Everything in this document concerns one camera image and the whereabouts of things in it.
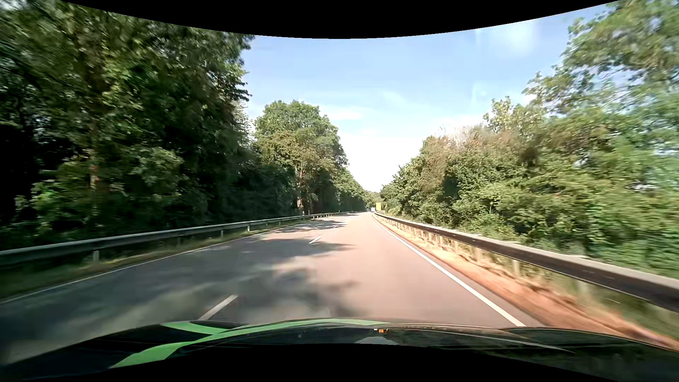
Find road markings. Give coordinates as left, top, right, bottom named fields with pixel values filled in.
left=0, top=214, right=527, bottom=328

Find grey metal guard rail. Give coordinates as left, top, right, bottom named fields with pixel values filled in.
left=373, top=212, right=679, bottom=313
left=0, top=211, right=357, bottom=267

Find brown dirt verge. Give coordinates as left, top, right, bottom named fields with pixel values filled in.
left=373, top=214, right=679, bottom=352

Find row of trees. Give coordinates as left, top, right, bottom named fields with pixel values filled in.
left=0, top=0, right=376, bottom=250
left=380, top=0, right=679, bottom=278

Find car's own bonnet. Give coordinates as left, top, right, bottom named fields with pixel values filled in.
left=0, top=317, right=679, bottom=382

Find grey asphalt road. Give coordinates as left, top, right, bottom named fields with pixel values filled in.
left=0, top=212, right=544, bottom=366

